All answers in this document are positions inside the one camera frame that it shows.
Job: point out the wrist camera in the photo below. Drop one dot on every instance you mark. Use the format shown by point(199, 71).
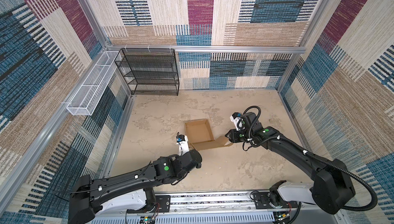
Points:
point(182, 141)
point(237, 120)

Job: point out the black wire mesh shelf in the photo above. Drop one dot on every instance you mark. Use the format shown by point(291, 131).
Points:
point(149, 71)

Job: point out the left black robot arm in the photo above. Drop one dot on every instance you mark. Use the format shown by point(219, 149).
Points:
point(88, 195)

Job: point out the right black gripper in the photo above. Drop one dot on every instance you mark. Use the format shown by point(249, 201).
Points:
point(233, 135)

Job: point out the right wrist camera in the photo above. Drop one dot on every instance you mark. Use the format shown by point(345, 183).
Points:
point(237, 120)

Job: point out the white wire mesh basket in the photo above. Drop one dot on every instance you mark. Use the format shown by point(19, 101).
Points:
point(84, 102)

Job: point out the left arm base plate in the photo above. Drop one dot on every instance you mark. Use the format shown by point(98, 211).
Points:
point(162, 204)

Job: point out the aluminium front rail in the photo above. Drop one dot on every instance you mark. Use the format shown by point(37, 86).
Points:
point(187, 203)

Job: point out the brown cardboard box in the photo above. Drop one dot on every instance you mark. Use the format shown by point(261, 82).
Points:
point(200, 136)

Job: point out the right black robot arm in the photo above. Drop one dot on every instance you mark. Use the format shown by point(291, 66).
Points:
point(330, 188)

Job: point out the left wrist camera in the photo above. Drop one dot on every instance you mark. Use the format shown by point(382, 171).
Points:
point(182, 141)

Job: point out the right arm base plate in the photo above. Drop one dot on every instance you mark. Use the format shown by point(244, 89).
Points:
point(266, 200)

